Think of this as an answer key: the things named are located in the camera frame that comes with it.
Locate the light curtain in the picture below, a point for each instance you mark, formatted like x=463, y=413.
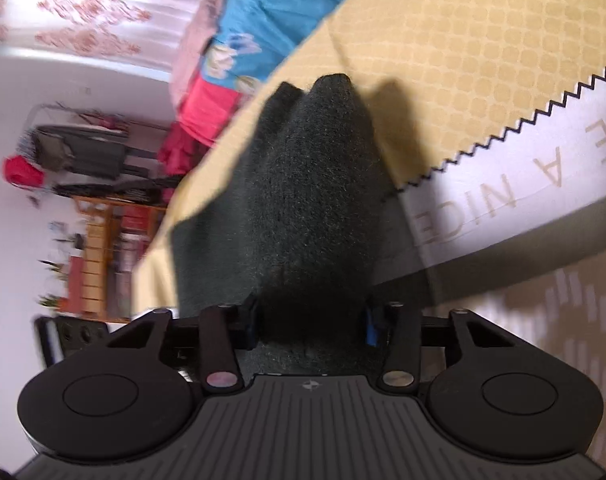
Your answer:
x=83, y=5

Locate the red clothes pile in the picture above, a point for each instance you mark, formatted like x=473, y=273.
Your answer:
x=175, y=152

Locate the blue floral quilt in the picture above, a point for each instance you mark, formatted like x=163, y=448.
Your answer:
x=283, y=5

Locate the red bag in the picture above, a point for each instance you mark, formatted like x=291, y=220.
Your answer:
x=23, y=172

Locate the red bed sheet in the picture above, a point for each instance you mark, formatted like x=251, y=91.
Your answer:
x=208, y=110

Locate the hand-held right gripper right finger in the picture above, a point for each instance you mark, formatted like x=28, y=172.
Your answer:
x=370, y=327

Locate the wooden shelf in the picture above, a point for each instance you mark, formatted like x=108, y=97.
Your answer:
x=98, y=250

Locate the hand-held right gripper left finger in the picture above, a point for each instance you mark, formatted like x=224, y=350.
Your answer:
x=251, y=331

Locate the dark hanging clothes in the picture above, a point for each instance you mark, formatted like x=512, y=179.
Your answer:
x=83, y=155

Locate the black device with round holes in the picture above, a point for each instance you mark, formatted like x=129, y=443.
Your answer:
x=73, y=337

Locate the yellow patterned bed cover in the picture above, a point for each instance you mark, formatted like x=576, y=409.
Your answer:
x=458, y=60

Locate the pink cloth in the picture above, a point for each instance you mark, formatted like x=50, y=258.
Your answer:
x=193, y=50

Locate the dark green knit sweater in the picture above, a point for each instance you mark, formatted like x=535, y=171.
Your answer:
x=313, y=190

